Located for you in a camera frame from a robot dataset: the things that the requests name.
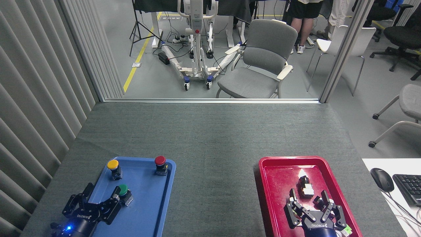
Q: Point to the red plastic tray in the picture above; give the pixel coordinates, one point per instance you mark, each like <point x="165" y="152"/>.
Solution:
<point x="279" y="184"/>

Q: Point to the black computer mouse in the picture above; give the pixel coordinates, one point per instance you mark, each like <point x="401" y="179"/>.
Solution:
<point x="382" y="179"/>

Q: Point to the black and white switch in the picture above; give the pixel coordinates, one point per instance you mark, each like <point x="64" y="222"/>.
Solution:
<point x="306" y="188"/>

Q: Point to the silver frame rail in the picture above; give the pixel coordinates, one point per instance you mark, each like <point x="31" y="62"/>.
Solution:
<point x="210" y="100"/>

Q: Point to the grey padded armchair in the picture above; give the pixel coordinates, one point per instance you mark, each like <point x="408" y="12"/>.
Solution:
<point x="263" y="59"/>

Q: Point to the white power strip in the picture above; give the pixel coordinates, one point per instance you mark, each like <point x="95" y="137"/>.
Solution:
<point x="179" y="39"/>

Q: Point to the black tripod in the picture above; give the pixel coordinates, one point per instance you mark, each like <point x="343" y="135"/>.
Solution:
<point x="139" y="29"/>

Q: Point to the black office chair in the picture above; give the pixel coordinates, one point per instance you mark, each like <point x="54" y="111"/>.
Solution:
<point x="403" y="36"/>

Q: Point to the black keyboard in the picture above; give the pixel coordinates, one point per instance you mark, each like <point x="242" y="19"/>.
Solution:
<point x="409" y="188"/>

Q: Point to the black draped desk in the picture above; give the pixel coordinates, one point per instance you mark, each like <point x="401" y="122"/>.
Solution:
<point x="230" y="8"/>

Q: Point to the green push button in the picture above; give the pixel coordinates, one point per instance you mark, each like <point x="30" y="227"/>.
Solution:
<point x="124" y="194"/>

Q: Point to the silver frame post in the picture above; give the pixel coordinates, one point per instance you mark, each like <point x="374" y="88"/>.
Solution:
<point x="345" y="49"/>

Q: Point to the white plastic chair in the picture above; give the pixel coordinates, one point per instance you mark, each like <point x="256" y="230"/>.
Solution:
<point x="335" y="42"/>

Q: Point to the white wheeled stand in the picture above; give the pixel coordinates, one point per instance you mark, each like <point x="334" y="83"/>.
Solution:
<point x="196" y="49"/>

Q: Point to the blue plastic tray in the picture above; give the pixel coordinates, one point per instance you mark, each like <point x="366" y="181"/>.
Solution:
<point x="144" y="204"/>

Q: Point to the grey chair on castors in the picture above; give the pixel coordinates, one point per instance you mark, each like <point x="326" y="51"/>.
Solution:
<point x="409" y="102"/>

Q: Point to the red push button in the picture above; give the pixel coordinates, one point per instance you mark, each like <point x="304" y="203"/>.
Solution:
<point x="160" y="164"/>

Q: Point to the yellow push button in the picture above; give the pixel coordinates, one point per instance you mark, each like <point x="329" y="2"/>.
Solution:
<point x="114" y="168"/>

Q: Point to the green and white switch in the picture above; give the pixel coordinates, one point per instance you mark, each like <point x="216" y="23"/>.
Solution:
<point x="346" y="227"/>

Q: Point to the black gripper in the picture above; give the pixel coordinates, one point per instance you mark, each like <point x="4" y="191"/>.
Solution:
<point x="318" y="227"/>
<point x="77" y="225"/>

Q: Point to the person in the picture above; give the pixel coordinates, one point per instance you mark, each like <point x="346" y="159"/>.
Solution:
<point x="304" y="13"/>
<point x="338" y="16"/>

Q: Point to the black power adapter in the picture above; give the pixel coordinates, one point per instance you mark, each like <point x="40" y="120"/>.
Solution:
<point x="163" y="58"/>

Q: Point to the black knob switch brown base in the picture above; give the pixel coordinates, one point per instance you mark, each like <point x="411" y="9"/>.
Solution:
<point x="317" y="200"/>

